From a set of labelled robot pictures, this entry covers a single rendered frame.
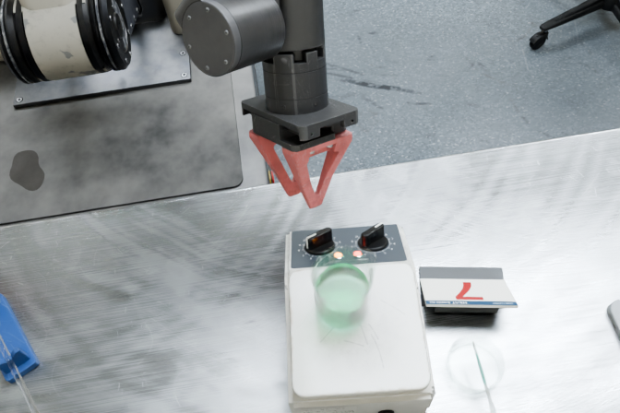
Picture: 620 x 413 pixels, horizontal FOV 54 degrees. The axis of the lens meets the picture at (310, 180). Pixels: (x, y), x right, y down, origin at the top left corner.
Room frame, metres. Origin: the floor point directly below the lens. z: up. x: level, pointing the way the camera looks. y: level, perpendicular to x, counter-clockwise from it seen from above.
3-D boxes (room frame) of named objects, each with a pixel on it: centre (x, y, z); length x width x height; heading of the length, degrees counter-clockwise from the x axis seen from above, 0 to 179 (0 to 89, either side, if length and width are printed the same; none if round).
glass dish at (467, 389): (0.17, -0.14, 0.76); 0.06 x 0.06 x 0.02
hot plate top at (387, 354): (0.19, -0.03, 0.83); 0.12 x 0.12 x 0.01; 88
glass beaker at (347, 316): (0.21, -0.02, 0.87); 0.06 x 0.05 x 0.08; 117
